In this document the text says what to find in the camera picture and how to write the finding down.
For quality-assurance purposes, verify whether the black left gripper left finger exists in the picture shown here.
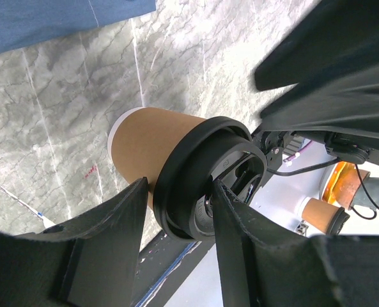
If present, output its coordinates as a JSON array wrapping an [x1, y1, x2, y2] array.
[[0, 178, 148, 306]]

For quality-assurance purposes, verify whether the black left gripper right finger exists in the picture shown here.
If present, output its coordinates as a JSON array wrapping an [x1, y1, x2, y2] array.
[[213, 181, 379, 306]]

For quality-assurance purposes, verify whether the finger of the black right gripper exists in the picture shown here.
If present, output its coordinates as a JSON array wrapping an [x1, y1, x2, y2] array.
[[254, 1, 379, 91], [260, 64, 379, 139]]

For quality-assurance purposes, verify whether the black plastic cup lid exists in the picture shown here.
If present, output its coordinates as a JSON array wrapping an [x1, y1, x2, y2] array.
[[153, 116, 267, 241]]

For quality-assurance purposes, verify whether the brown paper coffee cup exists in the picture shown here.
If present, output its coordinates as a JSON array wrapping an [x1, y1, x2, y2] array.
[[107, 107, 205, 208]]

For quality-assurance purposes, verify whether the background lidded paper cup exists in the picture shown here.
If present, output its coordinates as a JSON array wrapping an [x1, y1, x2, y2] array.
[[298, 197, 350, 235]]

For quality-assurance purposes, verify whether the blue letter placemat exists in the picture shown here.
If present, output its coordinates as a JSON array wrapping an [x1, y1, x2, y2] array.
[[0, 0, 156, 54]]

